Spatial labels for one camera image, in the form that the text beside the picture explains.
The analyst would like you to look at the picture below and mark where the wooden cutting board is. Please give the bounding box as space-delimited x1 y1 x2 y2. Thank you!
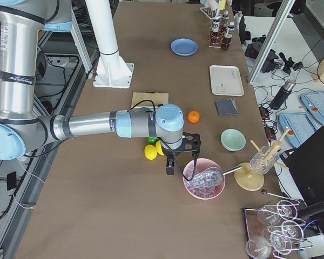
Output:
131 92 169 109

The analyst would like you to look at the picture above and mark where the teach pendant lower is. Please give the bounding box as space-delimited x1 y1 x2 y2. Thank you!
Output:
278 112 318 148

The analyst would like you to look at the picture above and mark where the yellow lemon near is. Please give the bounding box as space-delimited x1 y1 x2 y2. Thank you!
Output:
144 145 157 160

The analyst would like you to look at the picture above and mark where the aluminium frame post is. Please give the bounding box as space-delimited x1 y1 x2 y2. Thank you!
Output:
247 0 295 86

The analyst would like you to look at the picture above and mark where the blue round plate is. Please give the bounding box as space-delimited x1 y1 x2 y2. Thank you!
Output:
170 38 198 56

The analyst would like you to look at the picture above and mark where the steel ice scoop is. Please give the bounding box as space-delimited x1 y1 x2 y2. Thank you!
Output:
190 166 242 189

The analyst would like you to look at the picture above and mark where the copper wire bottle rack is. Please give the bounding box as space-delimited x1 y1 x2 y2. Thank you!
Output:
208 19 235 50

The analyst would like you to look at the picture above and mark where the tea bottle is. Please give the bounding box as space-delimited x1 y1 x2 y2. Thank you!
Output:
221 10 229 31
209 16 221 46
221 22 235 50

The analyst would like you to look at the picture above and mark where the grey folded cloth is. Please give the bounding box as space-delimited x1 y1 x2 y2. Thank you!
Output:
215 98 239 116

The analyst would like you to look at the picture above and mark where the tea bottle left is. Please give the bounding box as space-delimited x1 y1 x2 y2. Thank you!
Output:
209 16 221 46

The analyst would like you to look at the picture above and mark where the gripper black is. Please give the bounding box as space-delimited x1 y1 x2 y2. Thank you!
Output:
160 132 201 175

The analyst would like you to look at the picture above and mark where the wooden glass stand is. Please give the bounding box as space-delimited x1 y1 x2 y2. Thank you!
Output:
234 128 289 191

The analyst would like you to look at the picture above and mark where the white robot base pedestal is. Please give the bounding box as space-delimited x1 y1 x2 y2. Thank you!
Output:
86 0 134 89

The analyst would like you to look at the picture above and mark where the tea bottle middle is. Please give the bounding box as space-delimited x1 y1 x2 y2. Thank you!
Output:
221 22 235 50

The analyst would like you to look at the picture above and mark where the orange mandarin fruit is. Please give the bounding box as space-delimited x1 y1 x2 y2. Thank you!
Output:
187 111 200 124

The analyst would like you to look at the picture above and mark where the clear textured glass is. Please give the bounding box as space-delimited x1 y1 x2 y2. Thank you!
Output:
249 146 279 175

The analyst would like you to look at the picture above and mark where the cream rabbit tray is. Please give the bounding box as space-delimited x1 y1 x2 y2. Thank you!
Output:
210 65 244 97

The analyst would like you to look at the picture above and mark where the green bowl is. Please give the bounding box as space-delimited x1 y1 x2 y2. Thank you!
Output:
220 129 246 152

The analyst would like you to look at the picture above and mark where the black thermos bottle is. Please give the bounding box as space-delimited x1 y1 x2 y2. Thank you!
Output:
269 79 296 110

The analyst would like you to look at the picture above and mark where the yellow lemon far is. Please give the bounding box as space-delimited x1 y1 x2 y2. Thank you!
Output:
155 140 165 156

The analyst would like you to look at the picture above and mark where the teach pendant upper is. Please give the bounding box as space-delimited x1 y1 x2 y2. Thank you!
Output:
300 91 324 125

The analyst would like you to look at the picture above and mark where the yellow lemon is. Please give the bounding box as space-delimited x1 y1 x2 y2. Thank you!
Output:
144 145 157 160
155 140 165 156

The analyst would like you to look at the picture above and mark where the teach pendant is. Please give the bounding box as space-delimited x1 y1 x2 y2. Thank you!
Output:
278 112 318 148
300 91 324 125

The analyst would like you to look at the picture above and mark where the tea bottle right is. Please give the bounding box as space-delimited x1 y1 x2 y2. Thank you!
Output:
221 10 229 31

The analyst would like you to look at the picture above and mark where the green lime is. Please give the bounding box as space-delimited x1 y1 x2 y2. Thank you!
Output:
147 137 158 145

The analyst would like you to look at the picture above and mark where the wine glass rack tray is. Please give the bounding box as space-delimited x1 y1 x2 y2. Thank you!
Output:
243 199 313 258

